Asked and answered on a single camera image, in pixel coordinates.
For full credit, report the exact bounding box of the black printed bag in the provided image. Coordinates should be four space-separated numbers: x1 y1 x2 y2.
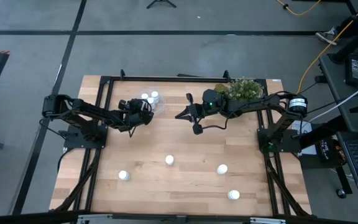
315 136 346 166

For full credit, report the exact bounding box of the black overhead crossbeam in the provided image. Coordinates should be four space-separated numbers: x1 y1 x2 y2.
0 210 358 224

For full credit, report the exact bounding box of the clear plastic basket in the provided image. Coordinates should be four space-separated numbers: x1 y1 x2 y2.
135 86 167 119

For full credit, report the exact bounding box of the person's shoe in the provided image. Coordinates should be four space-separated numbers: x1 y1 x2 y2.
314 26 338 45

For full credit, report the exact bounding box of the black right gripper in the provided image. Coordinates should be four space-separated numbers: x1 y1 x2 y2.
175 92 205 136

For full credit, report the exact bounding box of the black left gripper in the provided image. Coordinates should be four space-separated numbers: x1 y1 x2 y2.
118 98 155 127

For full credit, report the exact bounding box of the yellow floor extension cable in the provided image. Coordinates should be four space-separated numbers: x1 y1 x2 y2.
275 0 322 16

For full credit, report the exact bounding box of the black standing desk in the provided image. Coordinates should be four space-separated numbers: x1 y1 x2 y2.
327 0 358 65

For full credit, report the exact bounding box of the small trailing succulent pot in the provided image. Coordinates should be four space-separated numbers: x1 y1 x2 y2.
213 83 231 96

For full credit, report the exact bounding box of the black tripod base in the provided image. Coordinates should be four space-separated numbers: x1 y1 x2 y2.
146 0 177 9

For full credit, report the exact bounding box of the black power adapter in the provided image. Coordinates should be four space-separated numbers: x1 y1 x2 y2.
345 54 358 87

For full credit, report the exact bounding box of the bushy flowering potted plant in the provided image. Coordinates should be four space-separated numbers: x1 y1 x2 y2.
227 77 265 102

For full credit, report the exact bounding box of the yellow hanging power cable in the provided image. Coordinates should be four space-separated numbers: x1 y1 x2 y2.
295 0 358 94

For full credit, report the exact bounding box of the white cable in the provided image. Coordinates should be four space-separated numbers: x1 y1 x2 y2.
308 77 358 123

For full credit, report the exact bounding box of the black aluminium table frame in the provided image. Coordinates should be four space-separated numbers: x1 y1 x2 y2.
53 68 312 218

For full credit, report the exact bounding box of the black side desk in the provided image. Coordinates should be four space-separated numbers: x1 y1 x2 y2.
318 52 358 208

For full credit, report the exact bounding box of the person's leg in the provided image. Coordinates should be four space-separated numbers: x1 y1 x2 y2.
336 6 358 35

